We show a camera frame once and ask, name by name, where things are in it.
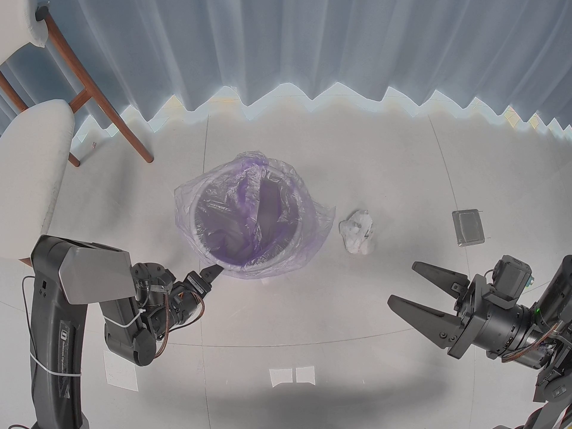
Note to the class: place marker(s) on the white trash bin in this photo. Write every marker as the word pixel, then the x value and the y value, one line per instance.
pixel 300 226

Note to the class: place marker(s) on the crumpled white paper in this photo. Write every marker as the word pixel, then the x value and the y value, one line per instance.
pixel 357 233

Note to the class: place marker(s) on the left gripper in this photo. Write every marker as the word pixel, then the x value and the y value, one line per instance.
pixel 190 304

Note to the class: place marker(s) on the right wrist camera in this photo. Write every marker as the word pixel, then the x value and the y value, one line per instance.
pixel 511 277

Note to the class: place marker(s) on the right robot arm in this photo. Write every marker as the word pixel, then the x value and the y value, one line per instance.
pixel 558 293

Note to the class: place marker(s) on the purple plastic bag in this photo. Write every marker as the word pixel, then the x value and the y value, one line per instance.
pixel 232 181

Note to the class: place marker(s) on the pale blue curtain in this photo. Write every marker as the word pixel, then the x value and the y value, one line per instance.
pixel 286 25

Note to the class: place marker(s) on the wooden chair with white cushions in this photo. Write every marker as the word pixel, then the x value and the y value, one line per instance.
pixel 35 159

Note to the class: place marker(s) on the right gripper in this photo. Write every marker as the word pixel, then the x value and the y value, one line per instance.
pixel 500 333

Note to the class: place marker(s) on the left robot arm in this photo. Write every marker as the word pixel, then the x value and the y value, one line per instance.
pixel 89 271

